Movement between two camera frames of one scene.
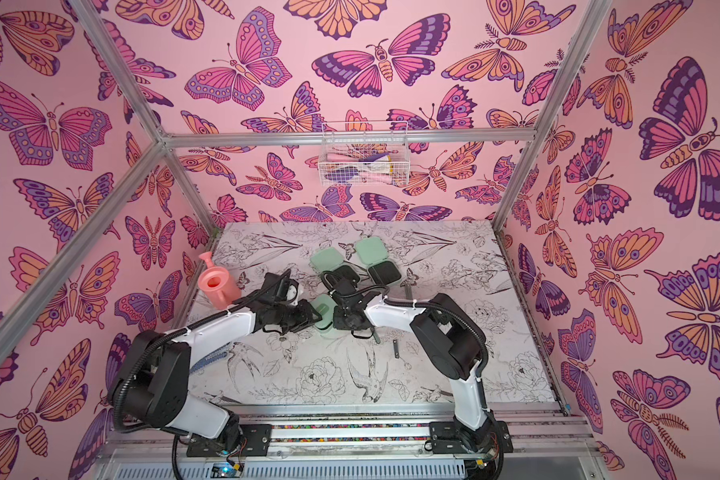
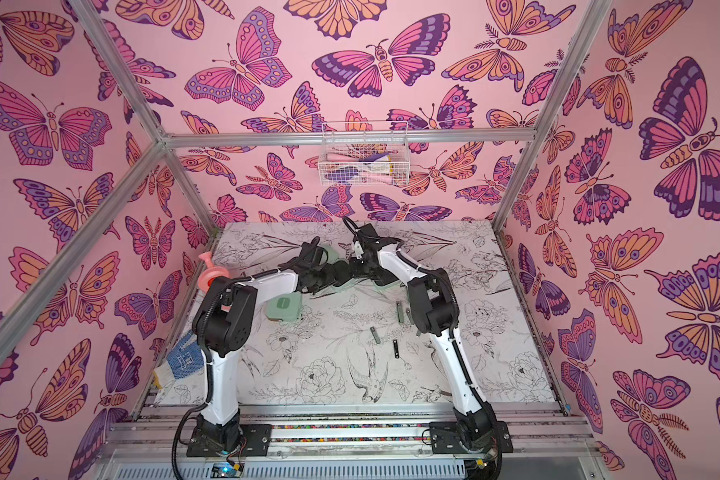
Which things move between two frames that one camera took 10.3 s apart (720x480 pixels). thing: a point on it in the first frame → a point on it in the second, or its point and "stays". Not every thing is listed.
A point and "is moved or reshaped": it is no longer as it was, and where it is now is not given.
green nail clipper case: [324, 304] is moved or reshaped
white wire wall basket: [364, 153] stays
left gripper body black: [293, 318] → [326, 277]
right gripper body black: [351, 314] → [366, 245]
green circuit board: [227, 469] stays
